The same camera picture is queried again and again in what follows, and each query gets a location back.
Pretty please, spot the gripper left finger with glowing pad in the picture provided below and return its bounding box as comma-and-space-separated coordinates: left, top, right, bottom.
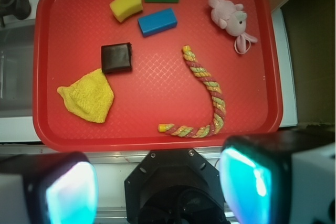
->
1, 152, 98, 223

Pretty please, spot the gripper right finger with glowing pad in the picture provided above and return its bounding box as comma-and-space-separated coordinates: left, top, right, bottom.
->
219, 129, 335, 223

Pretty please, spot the pink plush bunny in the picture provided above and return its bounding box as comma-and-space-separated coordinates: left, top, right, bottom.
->
208, 0, 258, 55

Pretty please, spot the yellow knitted cloth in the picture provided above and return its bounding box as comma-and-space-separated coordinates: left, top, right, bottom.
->
57, 68, 114, 124

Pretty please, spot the red plastic tray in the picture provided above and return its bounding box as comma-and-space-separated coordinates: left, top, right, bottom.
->
33, 0, 283, 152

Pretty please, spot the dark brown square block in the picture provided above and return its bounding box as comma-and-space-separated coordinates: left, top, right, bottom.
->
101, 42, 132, 74

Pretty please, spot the blue rectangular block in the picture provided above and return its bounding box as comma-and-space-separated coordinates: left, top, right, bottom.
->
138, 8, 177, 37

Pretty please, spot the black clamp knob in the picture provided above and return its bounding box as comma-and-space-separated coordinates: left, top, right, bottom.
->
1, 0, 32, 28

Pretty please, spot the yellow sponge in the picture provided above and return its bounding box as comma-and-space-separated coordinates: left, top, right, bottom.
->
109, 0, 143, 23

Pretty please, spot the multicolour twisted rope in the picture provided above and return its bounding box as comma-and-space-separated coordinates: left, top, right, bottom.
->
157, 45, 227, 139

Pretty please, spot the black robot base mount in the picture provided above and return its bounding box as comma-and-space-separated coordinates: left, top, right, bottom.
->
124, 149, 229, 223

